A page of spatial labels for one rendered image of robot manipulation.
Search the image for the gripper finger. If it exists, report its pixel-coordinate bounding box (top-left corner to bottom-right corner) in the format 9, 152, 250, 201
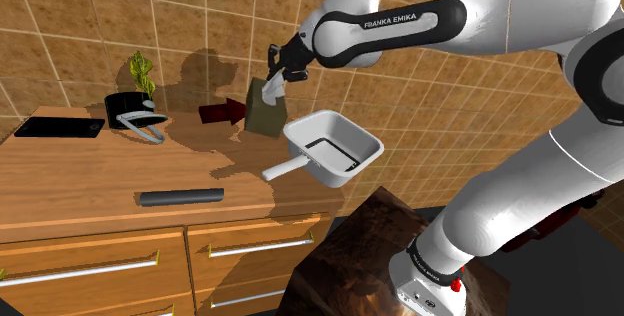
266, 44, 283, 81
282, 67, 310, 84

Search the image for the olive tissue box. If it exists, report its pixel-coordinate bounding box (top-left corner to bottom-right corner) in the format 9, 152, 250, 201
244, 69, 289, 140

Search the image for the dark red arrow-shaped block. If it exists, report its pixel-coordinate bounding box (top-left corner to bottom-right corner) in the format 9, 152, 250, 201
198, 97, 248, 128

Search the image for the black pot with green plant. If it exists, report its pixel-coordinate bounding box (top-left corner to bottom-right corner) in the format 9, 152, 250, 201
104, 50, 158, 130

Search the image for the dark grey cylinder bar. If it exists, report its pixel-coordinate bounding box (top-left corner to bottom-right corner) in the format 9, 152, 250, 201
139, 187, 226, 208

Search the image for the patterned brown robot stand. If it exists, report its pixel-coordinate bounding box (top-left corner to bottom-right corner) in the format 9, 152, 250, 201
276, 185, 512, 316

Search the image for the wooden chest of drawers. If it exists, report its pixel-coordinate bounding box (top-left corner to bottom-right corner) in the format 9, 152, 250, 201
0, 105, 345, 316

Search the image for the black flat tablet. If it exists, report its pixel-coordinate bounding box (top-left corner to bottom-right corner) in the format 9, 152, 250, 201
12, 115, 106, 140

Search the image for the white square pan with handle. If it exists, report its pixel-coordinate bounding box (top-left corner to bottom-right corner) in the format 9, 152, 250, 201
261, 108, 385, 190

